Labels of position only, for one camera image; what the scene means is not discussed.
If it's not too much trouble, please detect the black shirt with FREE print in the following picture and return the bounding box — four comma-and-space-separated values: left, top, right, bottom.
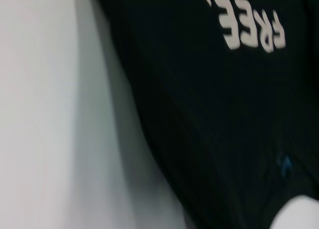
96, 0, 319, 229

